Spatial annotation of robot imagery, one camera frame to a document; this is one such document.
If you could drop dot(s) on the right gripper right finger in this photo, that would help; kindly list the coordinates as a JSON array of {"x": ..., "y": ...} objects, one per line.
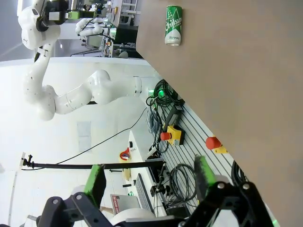
[{"x": 232, "y": 208}]

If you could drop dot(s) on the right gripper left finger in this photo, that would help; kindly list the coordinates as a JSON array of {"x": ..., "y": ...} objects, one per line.
[{"x": 71, "y": 212}]

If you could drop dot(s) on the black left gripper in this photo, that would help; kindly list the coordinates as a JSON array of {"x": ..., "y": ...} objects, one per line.
[{"x": 56, "y": 15}]

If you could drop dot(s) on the green drink can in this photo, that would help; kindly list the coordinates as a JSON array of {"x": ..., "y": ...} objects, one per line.
[{"x": 173, "y": 23}]

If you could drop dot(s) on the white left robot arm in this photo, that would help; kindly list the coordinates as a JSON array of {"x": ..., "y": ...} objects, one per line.
[{"x": 71, "y": 99}]

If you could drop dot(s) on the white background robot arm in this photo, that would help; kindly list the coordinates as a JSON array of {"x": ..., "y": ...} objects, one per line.
[{"x": 90, "y": 28}]

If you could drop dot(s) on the yellow emergency stop button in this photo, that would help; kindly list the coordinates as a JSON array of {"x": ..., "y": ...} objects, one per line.
[
  {"x": 172, "y": 136},
  {"x": 214, "y": 144}
]

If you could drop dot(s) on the grey keyboard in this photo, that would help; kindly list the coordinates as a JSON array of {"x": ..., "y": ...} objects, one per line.
[{"x": 143, "y": 192}]

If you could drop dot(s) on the red yellow tape roll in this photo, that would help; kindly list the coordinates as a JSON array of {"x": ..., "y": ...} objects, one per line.
[{"x": 125, "y": 156}]

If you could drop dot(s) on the grey slatted bench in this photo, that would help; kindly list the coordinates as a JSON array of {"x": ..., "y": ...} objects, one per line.
[{"x": 201, "y": 132}]

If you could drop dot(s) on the black power brick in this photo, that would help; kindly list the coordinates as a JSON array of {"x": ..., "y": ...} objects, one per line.
[{"x": 174, "y": 116}]

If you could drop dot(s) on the black camera pole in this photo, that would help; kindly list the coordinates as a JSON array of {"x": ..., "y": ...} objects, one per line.
[{"x": 71, "y": 166}]

